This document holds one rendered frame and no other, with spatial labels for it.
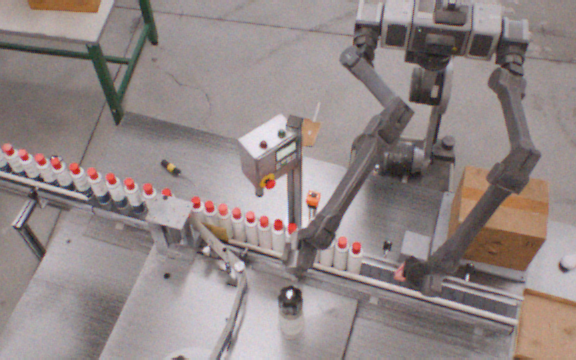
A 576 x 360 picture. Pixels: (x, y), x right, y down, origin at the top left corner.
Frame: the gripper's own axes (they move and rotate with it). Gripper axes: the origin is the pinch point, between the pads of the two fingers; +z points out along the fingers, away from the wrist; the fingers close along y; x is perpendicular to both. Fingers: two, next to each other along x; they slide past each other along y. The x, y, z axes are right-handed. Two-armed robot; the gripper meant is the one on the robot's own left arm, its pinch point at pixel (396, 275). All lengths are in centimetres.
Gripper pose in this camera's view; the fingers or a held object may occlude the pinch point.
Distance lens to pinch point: 252.4
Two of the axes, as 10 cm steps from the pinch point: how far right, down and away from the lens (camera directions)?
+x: 7.5, 5.3, 4.0
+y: -2.9, 8.1, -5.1
